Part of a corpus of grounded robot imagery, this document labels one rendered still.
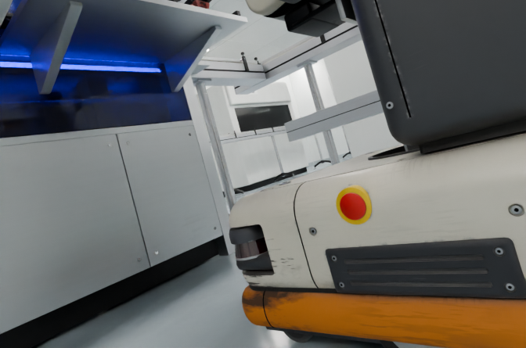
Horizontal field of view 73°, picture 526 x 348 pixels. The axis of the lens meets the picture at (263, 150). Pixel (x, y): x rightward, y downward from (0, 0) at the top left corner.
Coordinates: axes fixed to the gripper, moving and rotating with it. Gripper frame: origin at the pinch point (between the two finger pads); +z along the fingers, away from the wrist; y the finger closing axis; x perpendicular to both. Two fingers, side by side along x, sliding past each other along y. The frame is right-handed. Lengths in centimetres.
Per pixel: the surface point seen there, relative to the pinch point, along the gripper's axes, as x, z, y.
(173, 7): 22.5, 5.4, -10.2
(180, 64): 0.4, 7.6, 19.8
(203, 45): 0.4, 7.8, 4.4
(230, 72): -51, -1, 40
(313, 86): -86, 19, 15
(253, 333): 44, 93, -24
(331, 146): -87, 55, 18
